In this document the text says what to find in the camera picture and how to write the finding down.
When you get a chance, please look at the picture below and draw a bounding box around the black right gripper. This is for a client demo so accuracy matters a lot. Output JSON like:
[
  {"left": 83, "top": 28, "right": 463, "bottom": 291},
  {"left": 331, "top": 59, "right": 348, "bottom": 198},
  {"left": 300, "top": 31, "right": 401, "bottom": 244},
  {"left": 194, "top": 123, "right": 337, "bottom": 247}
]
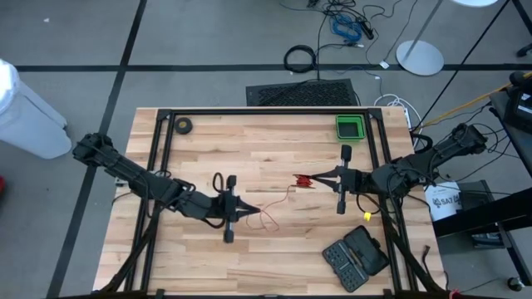
[{"left": 310, "top": 144, "right": 367, "bottom": 215}]

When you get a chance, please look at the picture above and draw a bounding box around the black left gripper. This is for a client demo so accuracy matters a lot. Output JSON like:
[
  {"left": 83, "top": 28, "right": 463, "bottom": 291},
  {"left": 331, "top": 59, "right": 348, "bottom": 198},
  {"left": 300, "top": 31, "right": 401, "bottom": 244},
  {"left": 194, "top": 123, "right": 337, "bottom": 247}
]
[{"left": 209, "top": 174, "right": 262, "bottom": 244}]

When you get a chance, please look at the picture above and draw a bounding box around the black wire spool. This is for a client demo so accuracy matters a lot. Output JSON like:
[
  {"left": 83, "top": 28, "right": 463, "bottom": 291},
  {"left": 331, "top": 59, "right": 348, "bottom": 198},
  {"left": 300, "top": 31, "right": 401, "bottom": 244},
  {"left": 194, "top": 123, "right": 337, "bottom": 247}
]
[{"left": 293, "top": 174, "right": 315, "bottom": 190}]

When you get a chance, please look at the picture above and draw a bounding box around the red cord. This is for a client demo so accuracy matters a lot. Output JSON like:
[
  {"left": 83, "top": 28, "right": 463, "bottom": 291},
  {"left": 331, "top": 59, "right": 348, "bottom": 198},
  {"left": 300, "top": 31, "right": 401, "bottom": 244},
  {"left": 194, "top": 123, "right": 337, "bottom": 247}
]
[{"left": 244, "top": 174, "right": 315, "bottom": 233}]

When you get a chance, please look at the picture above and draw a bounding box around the green plastic tray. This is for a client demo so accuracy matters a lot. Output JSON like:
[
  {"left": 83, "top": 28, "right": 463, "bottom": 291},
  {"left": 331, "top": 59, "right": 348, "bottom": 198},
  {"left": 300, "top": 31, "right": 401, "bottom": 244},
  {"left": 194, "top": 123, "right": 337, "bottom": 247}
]
[{"left": 334, "top": 114, "right": 367, "bottom": 143}]

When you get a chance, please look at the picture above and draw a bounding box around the black screwdriver bit case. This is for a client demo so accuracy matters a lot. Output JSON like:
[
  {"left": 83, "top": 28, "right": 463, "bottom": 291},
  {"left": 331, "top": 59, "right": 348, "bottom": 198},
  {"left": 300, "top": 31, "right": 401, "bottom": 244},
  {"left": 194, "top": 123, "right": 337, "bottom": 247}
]
[{"left": 322, "top": 225, "right": 391, "bottom": 293}]

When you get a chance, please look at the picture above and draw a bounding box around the black floor mat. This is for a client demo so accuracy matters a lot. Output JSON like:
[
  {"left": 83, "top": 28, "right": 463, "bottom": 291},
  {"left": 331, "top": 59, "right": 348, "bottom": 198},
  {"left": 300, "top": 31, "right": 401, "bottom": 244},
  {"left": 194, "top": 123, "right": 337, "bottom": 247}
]
[{"left": 245, "top": 78, "right": 361, "bottom": 107}]

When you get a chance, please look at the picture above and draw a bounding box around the black tape roll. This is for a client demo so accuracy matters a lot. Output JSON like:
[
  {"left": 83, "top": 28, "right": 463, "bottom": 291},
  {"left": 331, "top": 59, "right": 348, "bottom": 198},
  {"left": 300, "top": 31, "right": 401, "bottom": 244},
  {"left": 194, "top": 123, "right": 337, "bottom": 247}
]
[{"left": 174, "top": 117, "right": 194, "bottom": 135}]

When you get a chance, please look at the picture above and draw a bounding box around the black control box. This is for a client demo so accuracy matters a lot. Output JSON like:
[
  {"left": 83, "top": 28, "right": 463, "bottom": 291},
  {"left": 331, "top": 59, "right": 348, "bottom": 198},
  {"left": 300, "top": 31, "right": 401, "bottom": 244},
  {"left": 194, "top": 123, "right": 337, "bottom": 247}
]
[{"left": 458, "top": 179, "right": 495, "bottom": 212}]

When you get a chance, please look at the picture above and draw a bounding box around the black power strip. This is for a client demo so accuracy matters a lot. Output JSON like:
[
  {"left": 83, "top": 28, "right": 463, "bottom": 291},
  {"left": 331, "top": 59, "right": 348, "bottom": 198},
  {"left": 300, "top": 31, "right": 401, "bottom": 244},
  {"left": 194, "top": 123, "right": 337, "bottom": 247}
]
[{"left": 356, "top": 17, "right": 376, "bottom": 41}]

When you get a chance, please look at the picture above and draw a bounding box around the black equipment cart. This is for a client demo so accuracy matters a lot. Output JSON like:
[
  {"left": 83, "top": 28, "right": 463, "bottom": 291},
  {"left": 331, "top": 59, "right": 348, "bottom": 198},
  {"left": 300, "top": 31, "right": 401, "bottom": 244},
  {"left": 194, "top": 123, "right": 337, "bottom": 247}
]
[{"left": 489, "top": 70, "right": 532, "bottom": 179}]

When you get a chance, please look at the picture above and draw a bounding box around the white plastic bin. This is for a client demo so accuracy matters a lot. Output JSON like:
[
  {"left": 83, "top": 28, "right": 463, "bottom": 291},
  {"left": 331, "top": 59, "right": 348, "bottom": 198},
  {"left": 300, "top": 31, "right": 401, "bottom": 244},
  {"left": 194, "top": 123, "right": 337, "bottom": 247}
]
[{"left": 0, "top": 58, "right": 72, "bottom": 160}]

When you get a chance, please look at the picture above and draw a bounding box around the white cable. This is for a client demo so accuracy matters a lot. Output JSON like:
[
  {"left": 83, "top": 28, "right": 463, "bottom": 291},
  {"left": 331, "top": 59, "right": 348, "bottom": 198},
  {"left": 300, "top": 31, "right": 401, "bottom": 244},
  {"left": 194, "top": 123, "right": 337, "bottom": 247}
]
[{"left": 373, "top": 94, "right": 416, "bottom": 130}]

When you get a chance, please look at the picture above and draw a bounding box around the black coiled cable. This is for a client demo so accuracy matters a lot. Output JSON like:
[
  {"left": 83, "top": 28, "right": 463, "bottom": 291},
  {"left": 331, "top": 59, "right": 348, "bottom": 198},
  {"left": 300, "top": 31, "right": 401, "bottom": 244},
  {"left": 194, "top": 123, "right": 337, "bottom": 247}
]
[{"left": 283, "top": 44, "right": 319, "bottom": 75}]

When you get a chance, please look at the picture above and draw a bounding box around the blue coiled cable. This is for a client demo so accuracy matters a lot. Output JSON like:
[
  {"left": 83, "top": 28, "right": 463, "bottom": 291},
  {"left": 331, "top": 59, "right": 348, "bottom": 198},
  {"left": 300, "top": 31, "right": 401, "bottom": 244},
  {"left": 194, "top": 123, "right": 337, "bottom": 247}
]
[{"left": 330, "top": 14, "right": 363, "bottom": 42}]

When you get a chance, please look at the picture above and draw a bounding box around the black desk frame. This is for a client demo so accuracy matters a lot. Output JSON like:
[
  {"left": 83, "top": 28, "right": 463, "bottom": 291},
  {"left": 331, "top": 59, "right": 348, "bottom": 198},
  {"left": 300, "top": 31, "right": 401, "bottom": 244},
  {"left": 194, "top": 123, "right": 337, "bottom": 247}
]
[{"left": 431, "top": 186, "right": 532, "bottom": 292}]

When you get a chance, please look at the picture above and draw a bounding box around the yellow cable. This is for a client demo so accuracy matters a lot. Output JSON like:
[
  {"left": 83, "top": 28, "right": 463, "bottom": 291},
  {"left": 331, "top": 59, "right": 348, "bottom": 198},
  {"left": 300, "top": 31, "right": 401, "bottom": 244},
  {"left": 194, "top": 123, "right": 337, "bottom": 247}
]
[{"left": 415, "top": 71, "right": 532, "bottom": 130}]

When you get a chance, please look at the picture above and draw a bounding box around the thin black hanging cable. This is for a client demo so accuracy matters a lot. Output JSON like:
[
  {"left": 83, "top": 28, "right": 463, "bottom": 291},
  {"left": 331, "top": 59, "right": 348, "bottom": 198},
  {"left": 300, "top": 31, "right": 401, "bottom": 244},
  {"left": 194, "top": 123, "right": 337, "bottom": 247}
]
[{"left": 411, "top": 0, "right": 513, "bottom": 130}]

